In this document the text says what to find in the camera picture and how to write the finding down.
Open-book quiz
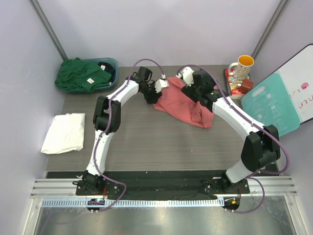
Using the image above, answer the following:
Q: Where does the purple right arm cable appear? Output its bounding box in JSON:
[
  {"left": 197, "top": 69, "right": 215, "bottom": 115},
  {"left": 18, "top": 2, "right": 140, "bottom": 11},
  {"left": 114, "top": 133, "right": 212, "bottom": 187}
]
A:
[{"left": 178, "top": 64, "right": 291, "bottom": 214}]

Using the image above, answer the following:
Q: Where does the teal folding board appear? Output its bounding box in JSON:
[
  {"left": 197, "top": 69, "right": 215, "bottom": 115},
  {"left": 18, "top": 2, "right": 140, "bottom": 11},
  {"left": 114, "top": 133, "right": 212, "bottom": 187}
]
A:
[{"left": 241, "top": 73, "right": 300, "bottom": 136}]

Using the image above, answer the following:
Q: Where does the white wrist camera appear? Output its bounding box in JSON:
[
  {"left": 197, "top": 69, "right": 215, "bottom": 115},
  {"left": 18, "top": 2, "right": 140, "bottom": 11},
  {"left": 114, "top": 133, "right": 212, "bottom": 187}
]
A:
[
  {"left": 176, "top": 67, "right": 194, "bottom": 87},
  {"left": 155, "top": 79, "right": 169, "bottom": 93}
]

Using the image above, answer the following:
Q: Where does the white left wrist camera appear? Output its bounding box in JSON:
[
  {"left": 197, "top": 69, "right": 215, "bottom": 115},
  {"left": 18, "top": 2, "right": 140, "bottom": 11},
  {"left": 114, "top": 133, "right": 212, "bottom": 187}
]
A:
[{"left": 155, "top": 79, "right": 169, "bottom": 93}]

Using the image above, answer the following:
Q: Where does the red book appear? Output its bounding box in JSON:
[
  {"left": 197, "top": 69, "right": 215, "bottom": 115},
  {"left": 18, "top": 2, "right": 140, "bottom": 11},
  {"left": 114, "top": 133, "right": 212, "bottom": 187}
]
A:
[{"left": 224, "top": 69, "right": 253, "bottom": 99}]

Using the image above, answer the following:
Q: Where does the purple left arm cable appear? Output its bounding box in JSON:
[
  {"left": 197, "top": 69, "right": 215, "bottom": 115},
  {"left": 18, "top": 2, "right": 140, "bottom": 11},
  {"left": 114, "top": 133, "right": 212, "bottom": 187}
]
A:
[{"left": 97, "top": 58, "right": 165, "bottom": 213}]

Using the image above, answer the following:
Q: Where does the pink t-shirt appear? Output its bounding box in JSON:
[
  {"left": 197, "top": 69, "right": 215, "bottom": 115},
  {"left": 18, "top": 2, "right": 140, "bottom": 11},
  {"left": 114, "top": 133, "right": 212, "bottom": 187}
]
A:
[{"left": 153, "top": 77, "right": 214, "bottom": 129}]

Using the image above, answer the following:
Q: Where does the blue plastic bin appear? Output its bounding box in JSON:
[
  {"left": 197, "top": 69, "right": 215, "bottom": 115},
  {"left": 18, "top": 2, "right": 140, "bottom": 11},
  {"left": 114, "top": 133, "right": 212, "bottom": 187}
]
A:
[{"left": 55, "top": 57, "right": 118, "bottom": 94}]

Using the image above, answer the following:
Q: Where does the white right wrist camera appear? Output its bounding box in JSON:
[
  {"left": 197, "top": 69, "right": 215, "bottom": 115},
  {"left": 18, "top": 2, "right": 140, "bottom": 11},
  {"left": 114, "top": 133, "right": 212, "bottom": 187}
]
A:
[{"left": 176, "top": 67, "right": 194, "bottom": 87}]

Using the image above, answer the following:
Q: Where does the whiteboard with black frame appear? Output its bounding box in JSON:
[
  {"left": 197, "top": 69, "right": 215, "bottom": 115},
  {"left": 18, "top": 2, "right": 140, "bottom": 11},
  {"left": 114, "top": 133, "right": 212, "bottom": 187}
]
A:
[{"left": 262, "top": 44, "right": 313, "bottom": 124}]

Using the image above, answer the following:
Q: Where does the folded white t-shirt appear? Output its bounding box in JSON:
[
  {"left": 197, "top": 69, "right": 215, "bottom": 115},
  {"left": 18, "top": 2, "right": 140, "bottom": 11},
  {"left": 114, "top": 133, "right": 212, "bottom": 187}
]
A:
[{"left": 41, "top": 113, "right": 86, "bottom": 155}]

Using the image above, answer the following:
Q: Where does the green t-shirt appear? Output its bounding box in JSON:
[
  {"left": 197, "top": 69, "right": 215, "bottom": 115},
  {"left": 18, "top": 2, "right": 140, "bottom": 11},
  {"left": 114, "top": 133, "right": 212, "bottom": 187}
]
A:
[{"left": 55, "top": 58, "right": 111, "bottom": 93}]

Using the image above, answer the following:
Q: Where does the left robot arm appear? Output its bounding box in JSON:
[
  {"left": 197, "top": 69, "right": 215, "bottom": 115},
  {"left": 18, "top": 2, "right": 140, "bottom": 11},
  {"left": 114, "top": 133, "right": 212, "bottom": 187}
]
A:
[{"left": 73, "top": 67, "right": 161, "bottom": 196}]

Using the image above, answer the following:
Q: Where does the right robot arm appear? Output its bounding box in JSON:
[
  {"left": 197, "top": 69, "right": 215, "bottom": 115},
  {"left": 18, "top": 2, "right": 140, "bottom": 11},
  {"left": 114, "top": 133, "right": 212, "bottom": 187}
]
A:
[{"left": 177, "top": 67, "right": 280, "bottom": 193}]

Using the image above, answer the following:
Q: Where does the dark navy t-shirt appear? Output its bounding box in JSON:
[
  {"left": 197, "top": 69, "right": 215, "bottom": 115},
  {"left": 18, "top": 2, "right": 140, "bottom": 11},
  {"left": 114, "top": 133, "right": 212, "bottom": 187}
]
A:
[{"left": 98, "top": 62, "right": 115, "bottom": 79}]

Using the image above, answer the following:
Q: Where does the aluminium rail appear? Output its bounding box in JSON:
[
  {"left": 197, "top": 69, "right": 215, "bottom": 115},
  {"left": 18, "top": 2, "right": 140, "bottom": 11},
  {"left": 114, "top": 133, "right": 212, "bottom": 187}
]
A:
[{"left": 30, "top": 176, "right": 297, "bottom": 211}]

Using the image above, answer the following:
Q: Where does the white mug orange inside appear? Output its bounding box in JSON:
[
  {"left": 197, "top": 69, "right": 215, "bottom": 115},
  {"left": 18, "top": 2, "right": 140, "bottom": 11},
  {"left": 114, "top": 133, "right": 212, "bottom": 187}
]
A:
[{"left": 227, "top": 55, "right": 254, "bottom": 80}]

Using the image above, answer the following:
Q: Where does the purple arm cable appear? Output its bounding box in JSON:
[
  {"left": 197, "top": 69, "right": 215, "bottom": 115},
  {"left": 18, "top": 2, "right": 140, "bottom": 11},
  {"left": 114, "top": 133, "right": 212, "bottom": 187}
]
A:
[
  {"left": 97, "top": 58, "right": 165, "bottom": 213},
  {"left": 178, "top": 64, "right": 291, "bottom": 214}
]

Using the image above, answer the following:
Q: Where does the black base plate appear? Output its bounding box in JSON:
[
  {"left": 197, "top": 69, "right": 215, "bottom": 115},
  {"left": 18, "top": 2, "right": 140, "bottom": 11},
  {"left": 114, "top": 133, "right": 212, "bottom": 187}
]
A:
[{"left": 91, "top": 170, "right": 250, "bottom": 201}]

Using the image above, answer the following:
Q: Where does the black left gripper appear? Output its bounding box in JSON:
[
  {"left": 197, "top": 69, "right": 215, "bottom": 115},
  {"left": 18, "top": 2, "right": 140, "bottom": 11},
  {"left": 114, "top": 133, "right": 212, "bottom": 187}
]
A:
[{"left": 140, "top": 81, "right": 162, "bottom": 104}]

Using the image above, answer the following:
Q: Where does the small brown box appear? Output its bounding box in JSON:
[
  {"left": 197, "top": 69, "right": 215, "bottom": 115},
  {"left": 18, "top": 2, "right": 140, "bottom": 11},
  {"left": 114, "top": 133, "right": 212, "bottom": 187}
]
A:
[{"left": 239, "top": 79, "right": 253, "bottom": 94}]

